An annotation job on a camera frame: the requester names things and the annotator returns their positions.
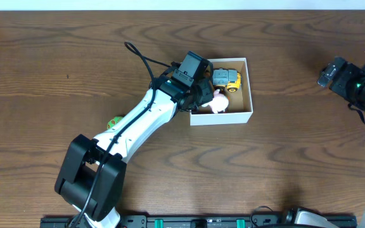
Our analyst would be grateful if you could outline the pink white pig toy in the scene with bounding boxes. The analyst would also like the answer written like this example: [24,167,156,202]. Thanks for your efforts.
[202,89,229,114]

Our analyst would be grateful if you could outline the yellow grey toy truck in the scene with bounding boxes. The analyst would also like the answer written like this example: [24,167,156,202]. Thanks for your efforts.
[212,68,241,92]

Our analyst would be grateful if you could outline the green polyhedral dice ball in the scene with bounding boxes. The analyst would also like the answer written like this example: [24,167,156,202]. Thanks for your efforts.
[106,116,123,129]

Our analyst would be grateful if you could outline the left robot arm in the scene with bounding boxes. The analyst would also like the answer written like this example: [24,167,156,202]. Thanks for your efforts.
[54,75,214,227]

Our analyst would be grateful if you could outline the white cardboard box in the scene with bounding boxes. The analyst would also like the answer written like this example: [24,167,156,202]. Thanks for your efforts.
[189,58,253,126]

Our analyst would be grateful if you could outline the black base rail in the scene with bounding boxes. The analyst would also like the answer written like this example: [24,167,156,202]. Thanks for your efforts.
[39,213,358,228]

